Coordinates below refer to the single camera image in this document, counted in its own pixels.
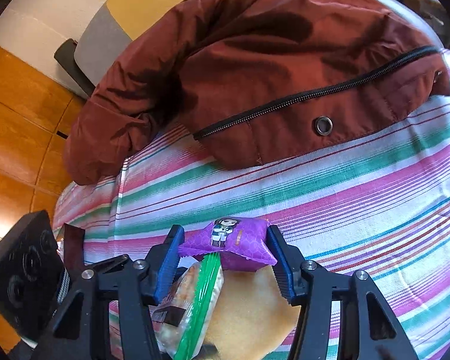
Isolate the yellow sponge block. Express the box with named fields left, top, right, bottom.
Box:
left=196, top=267, right=300, bottom=359

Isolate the green-edged cracker pack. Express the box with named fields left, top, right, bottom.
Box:
left=151, top=253, right=224, bottom=359

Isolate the striped tablecloth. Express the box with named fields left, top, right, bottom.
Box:
left=52, top=50, right=450, bottom=359

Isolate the maroon padded jacket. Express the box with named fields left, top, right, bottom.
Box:
left=63, top=0, right=450, bottom=185

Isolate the purple snack packet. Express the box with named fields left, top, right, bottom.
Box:
left=178, top=217, right=277, bottom=272

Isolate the blue yellow grey armchair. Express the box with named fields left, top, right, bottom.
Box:
left=54, top=0, right=183, bottom=98

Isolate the dark red gift box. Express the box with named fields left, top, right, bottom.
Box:
left=63, top=223, right=85, bottom=273

